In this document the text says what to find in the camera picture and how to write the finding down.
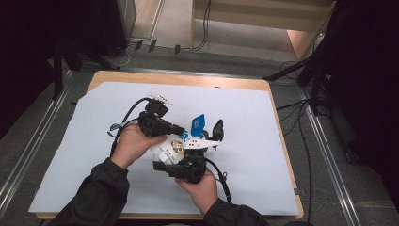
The dark cabinet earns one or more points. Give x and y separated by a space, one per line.
127 12

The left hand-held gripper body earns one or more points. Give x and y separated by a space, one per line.
153 124

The blue white milk carton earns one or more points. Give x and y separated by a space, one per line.
169 152

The clear jar with black lid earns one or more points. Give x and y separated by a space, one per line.
217 130

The person's right hand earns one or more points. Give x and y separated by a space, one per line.
204 193

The metal floor rail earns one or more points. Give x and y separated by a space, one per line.
188 72
329 163
31 147

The black metal stand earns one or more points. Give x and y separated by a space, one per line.
57 78
315 91

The person's left hand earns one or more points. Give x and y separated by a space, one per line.
133 147

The light wooden shelf unit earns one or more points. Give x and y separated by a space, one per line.
251 12

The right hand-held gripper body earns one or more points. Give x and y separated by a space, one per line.
189 168

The dark curtain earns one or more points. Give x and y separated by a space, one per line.
370 78
25 47

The white paper sheet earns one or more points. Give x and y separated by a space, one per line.
257 175

